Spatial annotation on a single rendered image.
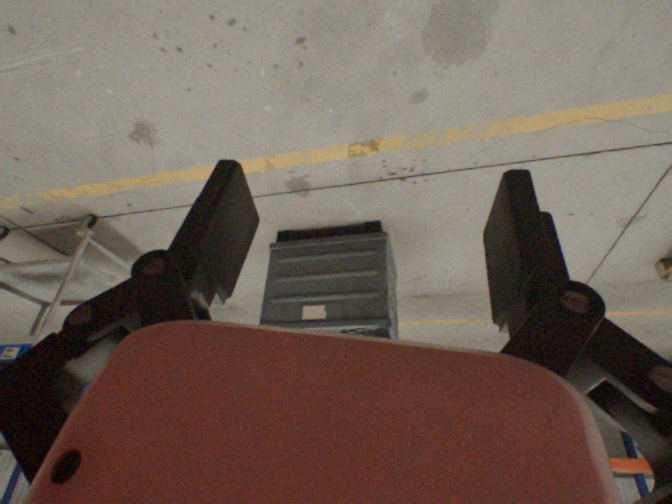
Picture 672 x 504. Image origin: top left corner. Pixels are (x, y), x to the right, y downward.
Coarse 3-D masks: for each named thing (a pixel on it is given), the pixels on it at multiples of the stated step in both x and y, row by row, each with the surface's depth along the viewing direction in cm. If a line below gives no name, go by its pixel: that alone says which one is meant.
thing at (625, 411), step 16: (608, 384) 9; (608, 400) 9; (624, 400) 8; (624, 416) 8; (640, 416) 8; (656, 416) 8; (640, 432) 8; (656, 432) 8; (640, 448) 8; (656, 448) 8; (656, 464) 8; (656, 480) 8; (656, 496) 7
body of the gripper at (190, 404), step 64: (192, 320) 9; (128, 384) 7; (192, 384) 7; (256, 384) 7; (320, 384) 7; (384, 384) 7; (448, 384) 7; (512, 384) 7; (64, 448) 7; (128, 448) 6; (192, 448) 6; (256, 448) 6; (320, 448) 6; (384, 448) 6; (448, 448) 6; (512, 448) 6; (576, 448) 6
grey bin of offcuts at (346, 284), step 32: (288, 256) 240; (320, 256) 233; (352, 256) 229; (384, 256) 223; (288, 288) 228; (320, 288) 223; (352, 288) 217; (384, 288) 213; (288, 320) 217; (320, 320) 212; (352, 320) 206; (384, 320) 201
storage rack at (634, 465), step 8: (624, 432) 463; (624, 440) 459; (632, 440) 457; (632, 448) 453; (632, 456) 449; (616, 464) 380; (624, 464) 378; (632, 464) 377; (640, 464) 375; (616, 472) 436; (624, 472) 425; (632, 472) 416; (640, 472) 407; (648, 472) 398; (640, 480) 436; (640, 488) 433; (640, 496) 433
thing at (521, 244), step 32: (512, 192) 11; (512, 224) 10; (544, 224) 11; (512, 256) 10; (544, 256) 9; (512, 288) 10; (544, 288) 9; (512, 320) 10; (608, 320) 9; (608, 352) 8; (640, 352) 8; (576, 384) 9; (640, 384) 8; (608, 416) 9
